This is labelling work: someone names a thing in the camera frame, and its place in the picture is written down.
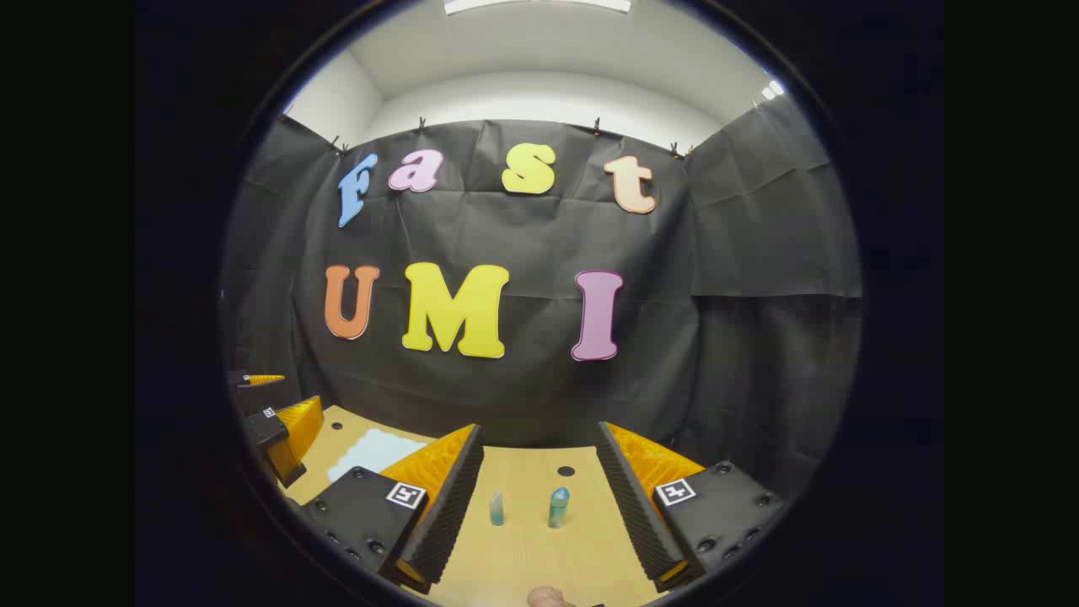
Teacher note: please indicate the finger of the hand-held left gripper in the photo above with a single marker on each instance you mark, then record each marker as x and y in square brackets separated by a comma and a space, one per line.
[291, 434]
[261, 380]

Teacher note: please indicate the beige rounded object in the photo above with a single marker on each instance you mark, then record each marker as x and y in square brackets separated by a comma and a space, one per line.
[548, 598]

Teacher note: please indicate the ceiling light panel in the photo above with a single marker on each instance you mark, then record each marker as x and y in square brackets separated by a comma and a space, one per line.
[539, 4]
[773, 88]

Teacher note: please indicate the black backdrop cloth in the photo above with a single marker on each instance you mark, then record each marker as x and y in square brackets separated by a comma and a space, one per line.
[539, 236]

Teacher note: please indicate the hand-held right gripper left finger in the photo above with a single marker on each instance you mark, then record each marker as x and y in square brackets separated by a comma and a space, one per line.
[451, 506]

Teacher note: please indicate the teal skin care bottle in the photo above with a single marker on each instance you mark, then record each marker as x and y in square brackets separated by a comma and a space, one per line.
[558, 507]

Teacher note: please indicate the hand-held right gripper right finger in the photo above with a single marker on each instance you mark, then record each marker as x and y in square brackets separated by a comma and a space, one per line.
[636, 506]

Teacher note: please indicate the light blue suitcase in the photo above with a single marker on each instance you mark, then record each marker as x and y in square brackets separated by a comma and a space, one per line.
[371, 451]

